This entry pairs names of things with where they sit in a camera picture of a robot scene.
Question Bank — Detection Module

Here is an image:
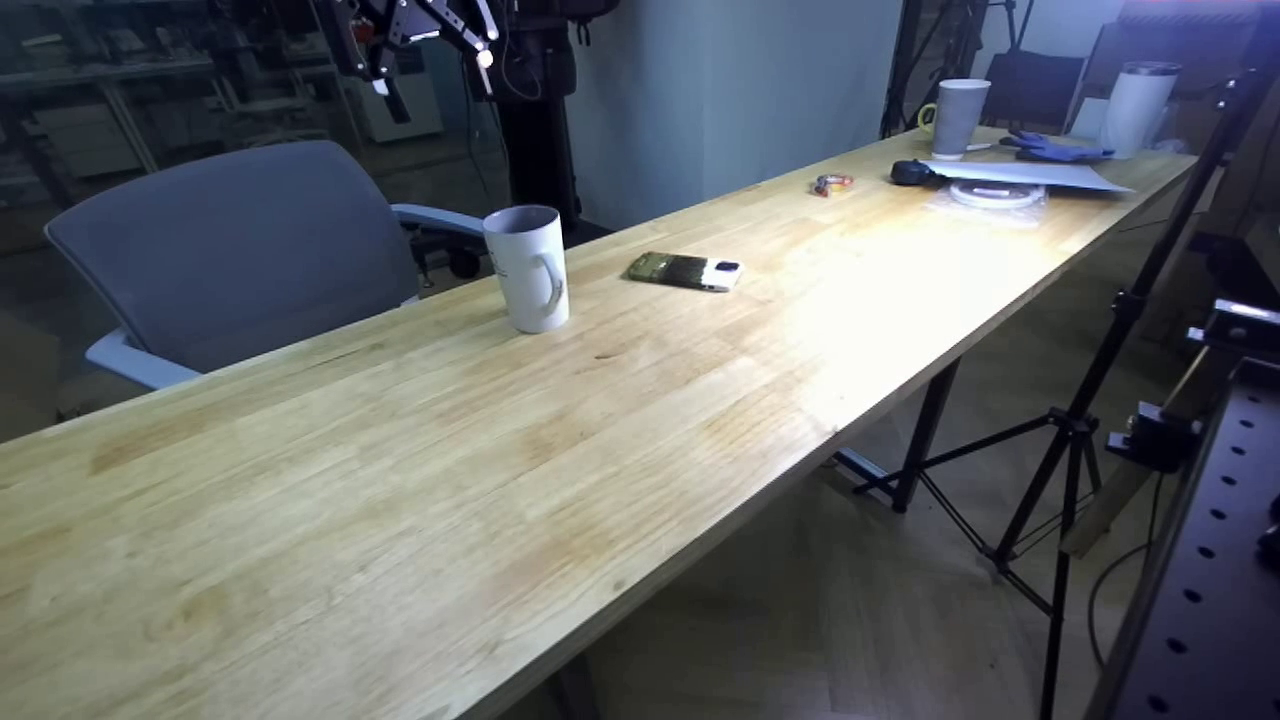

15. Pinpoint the grey office chair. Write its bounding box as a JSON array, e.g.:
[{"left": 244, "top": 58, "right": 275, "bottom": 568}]
[{"left": 40, "top": 136, "right": 532, "bottom": 392}]

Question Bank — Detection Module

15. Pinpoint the blue cloth item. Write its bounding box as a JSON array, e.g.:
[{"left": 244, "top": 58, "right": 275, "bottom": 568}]
[{"left": 998, "top": 129, "right": 1117, "bottom": 166}]

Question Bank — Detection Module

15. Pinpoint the black pedestal column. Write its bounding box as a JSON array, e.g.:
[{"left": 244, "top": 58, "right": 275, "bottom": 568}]
[{"left": 492, "top": 0, "right": 587, "bottom": 252}]

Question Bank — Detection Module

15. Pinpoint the white ceramic mug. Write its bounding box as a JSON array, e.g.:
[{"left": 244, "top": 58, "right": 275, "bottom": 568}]
[{"left": 479, "top": 200, "right": 577, "bottom": 338}]

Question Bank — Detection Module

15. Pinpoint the grey flat laptop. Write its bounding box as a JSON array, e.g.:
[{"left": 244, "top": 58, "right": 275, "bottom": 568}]
[{"left": 923, "top": 154, "right": 1137, "bottom": 200}]

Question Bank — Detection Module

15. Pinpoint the black optical breadboard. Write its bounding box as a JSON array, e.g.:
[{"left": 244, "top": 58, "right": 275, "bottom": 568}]
[{"left": 1085, "top": 350, "right": 1280, "bottom": 720}]

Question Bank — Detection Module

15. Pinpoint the black monitor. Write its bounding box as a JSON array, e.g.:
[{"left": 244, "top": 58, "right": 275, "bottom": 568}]
[{"left": 982, "top": 48, "right": 1090, "bottom": 136}]

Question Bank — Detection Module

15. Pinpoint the white background box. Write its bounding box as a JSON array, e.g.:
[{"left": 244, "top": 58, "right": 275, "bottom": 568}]
[{"left": 348, "top": 72, "right": 449, "bottom": 149}]

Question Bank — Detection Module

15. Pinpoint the black table leg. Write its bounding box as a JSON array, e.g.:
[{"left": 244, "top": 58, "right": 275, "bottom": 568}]
[{"left": 835, "top": 357, "right": 964, "bottom": 517}]

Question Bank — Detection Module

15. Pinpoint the white round disc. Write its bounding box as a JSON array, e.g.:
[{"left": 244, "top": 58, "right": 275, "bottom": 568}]
[{"left": 948, "top": 179, "right": 1054, "bottom": 214}]

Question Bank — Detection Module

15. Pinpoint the metal bracket with black clamps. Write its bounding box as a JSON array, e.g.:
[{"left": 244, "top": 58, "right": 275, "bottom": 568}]
[{"left": 1104, "top": 396, "right": 1206, "bottom": 471}]

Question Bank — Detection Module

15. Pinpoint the white cup far end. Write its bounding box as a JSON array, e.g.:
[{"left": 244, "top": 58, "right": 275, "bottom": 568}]
[{"left": 928, "top": 76, "right": 998, "bottom": 166}]

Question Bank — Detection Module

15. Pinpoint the black camera tripod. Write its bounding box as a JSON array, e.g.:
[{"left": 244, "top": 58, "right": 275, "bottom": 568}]
[{"left": 852, "top": 64, "right": 1280, "bottom": 720}]

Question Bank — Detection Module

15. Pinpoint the white paper towel roll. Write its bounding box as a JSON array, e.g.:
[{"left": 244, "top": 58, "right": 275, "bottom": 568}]
[{"left": 1099, "top": 64, "right": 1186, "bottom": 164}]

